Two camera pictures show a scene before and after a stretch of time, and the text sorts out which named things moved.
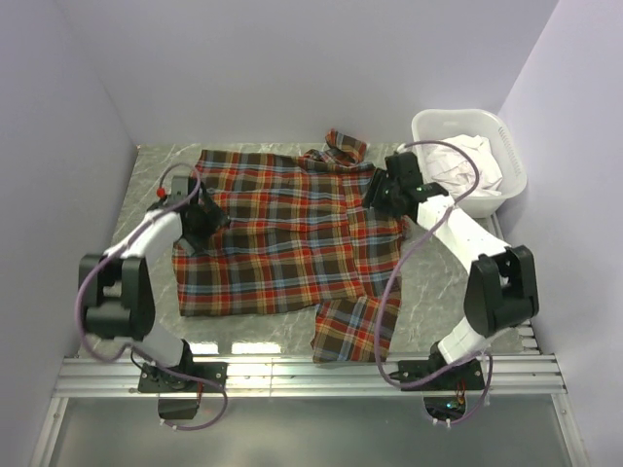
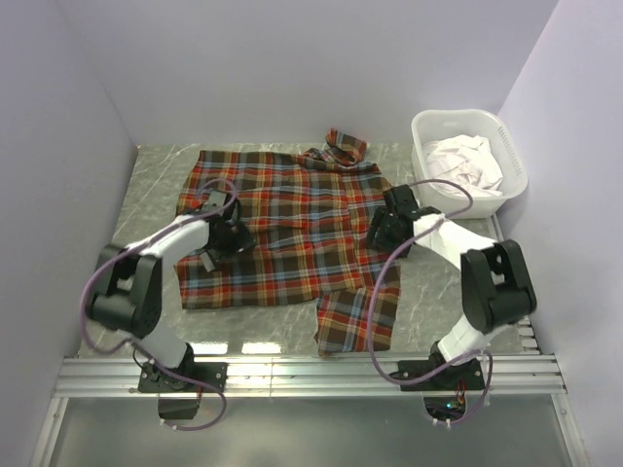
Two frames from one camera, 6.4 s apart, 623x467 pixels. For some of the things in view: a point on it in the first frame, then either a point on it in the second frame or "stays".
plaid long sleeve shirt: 301,239 stays
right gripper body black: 384,197 → 387,237
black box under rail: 177,408 stays
